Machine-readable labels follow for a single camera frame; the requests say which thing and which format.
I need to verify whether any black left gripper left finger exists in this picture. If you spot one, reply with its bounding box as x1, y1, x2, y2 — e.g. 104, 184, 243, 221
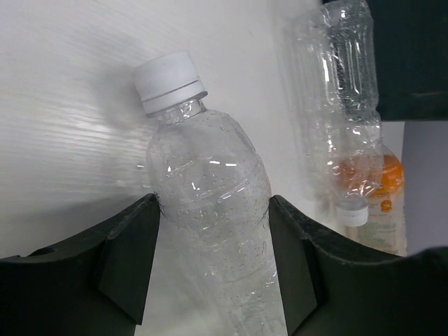
1, 194, 160, 335

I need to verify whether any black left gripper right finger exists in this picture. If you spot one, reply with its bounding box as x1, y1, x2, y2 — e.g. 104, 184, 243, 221
269, 195, 447, 335

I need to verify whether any dark green plastic bin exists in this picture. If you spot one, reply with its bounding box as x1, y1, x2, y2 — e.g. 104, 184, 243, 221
368, 0, 447, 121

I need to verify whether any orange liquid bottle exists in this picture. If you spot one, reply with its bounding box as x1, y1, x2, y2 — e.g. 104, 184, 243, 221
346, 147, 407, 256

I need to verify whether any clear bottle white cap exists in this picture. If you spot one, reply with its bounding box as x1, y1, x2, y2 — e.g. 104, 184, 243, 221
133, 51, 287, 335

